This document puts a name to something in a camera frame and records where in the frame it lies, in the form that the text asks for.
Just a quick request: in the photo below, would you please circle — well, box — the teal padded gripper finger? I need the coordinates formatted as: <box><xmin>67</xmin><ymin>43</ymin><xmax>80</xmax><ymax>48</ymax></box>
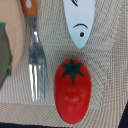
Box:
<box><xmin>0</xmin><ymin>22</ymin><xmax>13</xmax><ymax>89</ymax></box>

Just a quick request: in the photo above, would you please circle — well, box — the red toy tomato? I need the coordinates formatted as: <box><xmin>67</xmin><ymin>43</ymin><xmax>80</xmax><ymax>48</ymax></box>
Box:
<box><xmin>54</xmin><ymin>59</ymin><xmax>92</xmax><ymax>124</ymax></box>

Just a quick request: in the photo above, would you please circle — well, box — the white toy fish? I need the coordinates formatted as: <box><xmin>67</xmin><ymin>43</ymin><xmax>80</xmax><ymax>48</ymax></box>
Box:
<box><xmin>63</xmin><ymin>0</ymin><xmax>95</xmax><ymax>48</ymax></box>

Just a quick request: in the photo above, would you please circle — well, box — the round wooden plate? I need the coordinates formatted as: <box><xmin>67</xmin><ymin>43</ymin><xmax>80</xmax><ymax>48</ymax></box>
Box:
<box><xmin>0</xmin><ymin>0</ymin><xmax>25</xmax><ymax>70</ymax></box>

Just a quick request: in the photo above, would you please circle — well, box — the wooden handled fork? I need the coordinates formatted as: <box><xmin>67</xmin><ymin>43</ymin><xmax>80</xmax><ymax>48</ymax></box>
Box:
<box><xmin>21</xmin><ymin>0</ymin><xmax>46</xmax><ymax>101</ymax></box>

